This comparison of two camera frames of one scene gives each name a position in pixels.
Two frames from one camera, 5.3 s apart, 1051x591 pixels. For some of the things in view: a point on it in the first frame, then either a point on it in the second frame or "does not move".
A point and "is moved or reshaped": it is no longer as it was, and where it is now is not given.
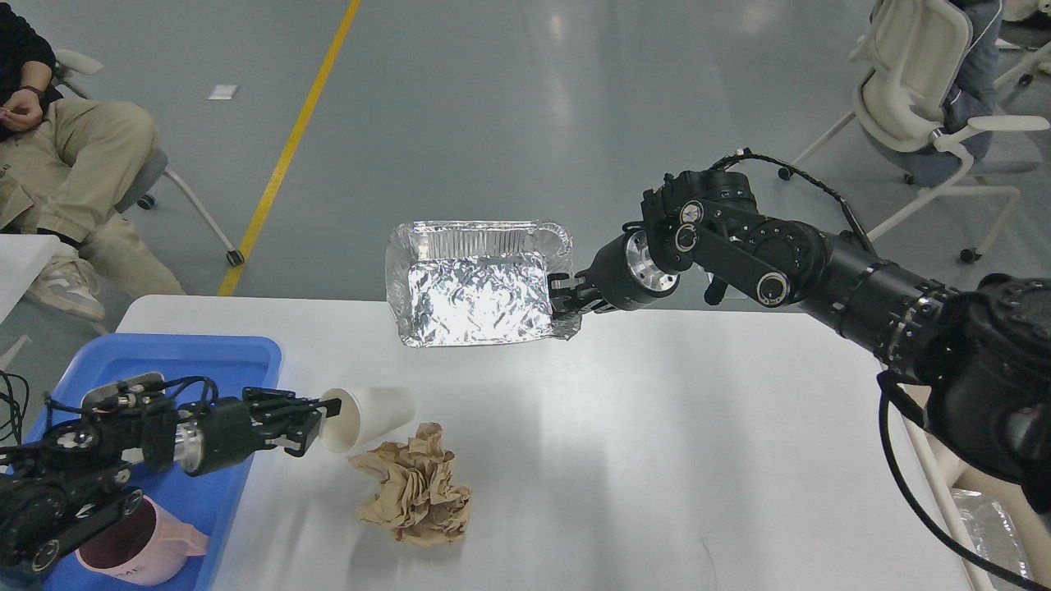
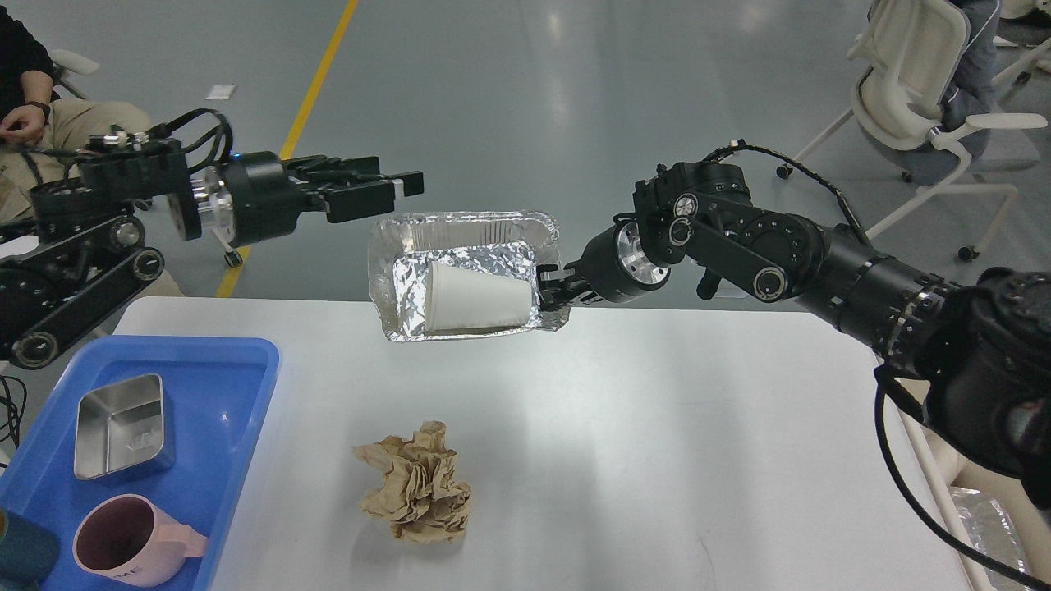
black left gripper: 211,434 → 253,197
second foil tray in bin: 995,536 does not move
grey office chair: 67,64 does not move
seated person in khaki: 69,167 does not move
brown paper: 418,497 does not move
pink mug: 143,548 does not move
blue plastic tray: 213,501 does not move
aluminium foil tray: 452,283 is moved or reshaped
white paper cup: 364,413 → 460,299
